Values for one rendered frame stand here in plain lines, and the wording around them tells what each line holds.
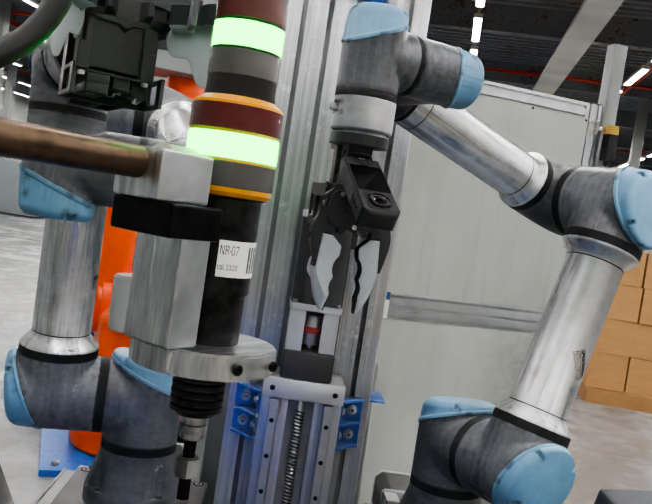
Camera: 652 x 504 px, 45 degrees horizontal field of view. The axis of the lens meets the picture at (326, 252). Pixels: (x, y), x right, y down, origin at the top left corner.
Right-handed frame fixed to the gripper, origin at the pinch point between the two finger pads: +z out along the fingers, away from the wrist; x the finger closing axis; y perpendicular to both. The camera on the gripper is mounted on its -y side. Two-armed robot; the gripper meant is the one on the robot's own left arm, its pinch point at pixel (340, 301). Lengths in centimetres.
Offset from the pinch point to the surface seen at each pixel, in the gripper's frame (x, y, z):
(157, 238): 28, -53, -8
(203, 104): 27, -52, -15
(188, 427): 25, -51, 1
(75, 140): 32, -56, -12
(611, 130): -127, 125, -49
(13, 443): 45, 367, 143
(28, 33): 34, -57, -15
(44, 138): 33, -57, -12
